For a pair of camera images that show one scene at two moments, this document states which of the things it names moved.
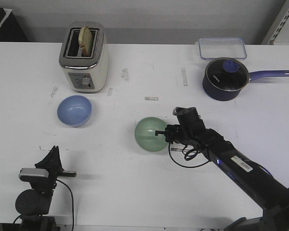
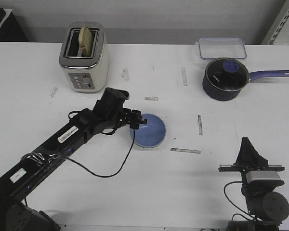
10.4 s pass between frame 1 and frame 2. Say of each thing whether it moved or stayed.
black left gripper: moved
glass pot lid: stayed
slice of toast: stayed
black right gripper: moved
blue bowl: moved
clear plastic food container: stayed
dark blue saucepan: stayed
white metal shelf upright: stayed
